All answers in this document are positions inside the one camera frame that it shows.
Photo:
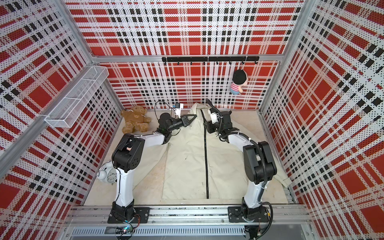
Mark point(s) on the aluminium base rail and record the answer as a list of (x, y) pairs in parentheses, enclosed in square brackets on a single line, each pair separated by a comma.
[(290, 222)]

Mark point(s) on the white wire mesh basket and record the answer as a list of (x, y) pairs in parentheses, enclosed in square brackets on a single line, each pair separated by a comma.
[(67, 111)]

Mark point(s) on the green circuit board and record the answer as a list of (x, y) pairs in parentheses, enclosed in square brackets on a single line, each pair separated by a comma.
[(126, 230)]

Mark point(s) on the hanging doll blue pants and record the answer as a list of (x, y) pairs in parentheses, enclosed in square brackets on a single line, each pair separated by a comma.
[(240, 79)]

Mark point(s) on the cream white zip jacket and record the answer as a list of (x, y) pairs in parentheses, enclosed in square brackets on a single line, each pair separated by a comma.
[(192, 168)]

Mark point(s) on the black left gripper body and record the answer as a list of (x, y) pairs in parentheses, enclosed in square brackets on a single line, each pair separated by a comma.
[(177, 123)]

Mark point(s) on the black hook rail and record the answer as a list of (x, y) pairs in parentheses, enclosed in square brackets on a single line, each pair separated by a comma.
[(210, 59)]

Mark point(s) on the white alarm clock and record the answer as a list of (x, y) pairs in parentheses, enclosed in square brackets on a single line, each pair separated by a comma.
[(107, 173)]

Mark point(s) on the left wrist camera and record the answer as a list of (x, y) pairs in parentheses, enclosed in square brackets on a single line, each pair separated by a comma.
[(178, 109)]

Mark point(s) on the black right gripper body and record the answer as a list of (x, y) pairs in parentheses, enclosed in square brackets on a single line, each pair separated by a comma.
[(214, 127)]

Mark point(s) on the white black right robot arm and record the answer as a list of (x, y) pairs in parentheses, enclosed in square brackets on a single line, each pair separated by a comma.
[(259, 165)]

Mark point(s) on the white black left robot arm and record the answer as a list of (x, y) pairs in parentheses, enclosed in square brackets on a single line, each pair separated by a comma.
[(126, 158)]

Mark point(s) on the brown teddy bear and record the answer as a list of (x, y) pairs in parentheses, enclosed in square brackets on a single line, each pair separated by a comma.
[(135, 120)]

